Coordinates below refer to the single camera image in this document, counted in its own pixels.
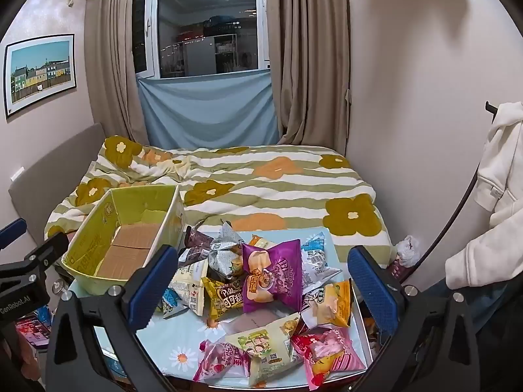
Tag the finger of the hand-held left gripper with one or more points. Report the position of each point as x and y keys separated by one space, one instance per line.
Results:
x=47 y=253
x=12 y=232

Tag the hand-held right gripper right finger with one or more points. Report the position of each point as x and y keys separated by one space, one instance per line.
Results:
x=374 y=286

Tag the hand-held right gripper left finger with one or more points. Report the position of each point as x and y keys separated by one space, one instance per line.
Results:
x=153 y=281

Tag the green cardboard box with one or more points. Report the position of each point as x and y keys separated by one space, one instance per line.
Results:
x=102 y=220

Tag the blue white snack packet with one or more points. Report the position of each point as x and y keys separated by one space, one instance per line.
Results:
x=316 y=253

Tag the grey white snack packet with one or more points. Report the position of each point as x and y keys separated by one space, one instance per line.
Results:
x=222 y=257

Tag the pink strawberry snack packet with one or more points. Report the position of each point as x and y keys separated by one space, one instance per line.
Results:
x=327 y=355

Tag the purple snack packet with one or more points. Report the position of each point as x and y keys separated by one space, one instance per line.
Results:
x=273 y=273

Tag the small blue snack packet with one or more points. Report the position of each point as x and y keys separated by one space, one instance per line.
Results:
x=171 y=300

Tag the red printed box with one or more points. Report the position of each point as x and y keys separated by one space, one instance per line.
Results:
x=34 y=326

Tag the brown snack packet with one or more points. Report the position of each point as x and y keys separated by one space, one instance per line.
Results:
x=198 y=239
x=192 y=256

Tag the orange yellow chip packet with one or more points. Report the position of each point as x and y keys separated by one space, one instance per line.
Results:
x=331 y=306

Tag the white plastic bag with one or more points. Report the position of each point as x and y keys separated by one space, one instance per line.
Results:
x=406 y=249

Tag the white black-text snack packet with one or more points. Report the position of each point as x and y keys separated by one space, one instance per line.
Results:
x=314 y=294

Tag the grey headboard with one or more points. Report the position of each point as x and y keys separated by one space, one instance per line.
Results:
x=49 y=171

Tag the yellow snack packet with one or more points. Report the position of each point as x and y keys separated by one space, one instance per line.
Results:
x=222 y=296

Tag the blue denim cloth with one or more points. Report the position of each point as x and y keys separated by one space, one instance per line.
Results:
x=470 y=298

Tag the mauve flat snack packet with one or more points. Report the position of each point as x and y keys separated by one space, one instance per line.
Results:
x=253 y=320

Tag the cream orange snack packet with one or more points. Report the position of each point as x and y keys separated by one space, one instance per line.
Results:
x=261 y=240

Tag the green striped floral blanket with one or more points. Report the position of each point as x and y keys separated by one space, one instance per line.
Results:
x=286 y=196

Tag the pale green cartoon snack packet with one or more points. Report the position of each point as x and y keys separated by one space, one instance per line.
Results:
x=261 y=347

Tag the white hoodie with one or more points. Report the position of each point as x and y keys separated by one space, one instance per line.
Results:
x=498 y=171

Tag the blue cloth under window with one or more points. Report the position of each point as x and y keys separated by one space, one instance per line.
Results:
x=204 y=110

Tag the beige curtain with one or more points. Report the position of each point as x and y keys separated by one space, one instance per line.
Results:
x=310 y=69
x=114 y=69

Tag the window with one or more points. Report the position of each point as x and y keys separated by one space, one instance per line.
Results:
x=204 y=28

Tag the white wall socket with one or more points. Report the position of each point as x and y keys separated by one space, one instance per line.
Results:
x=16 y=174

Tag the framed wall picture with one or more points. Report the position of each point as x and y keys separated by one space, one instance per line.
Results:
x=39 y=73

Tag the black wall hook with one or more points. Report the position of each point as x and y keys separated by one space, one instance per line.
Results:
x=490 y=108

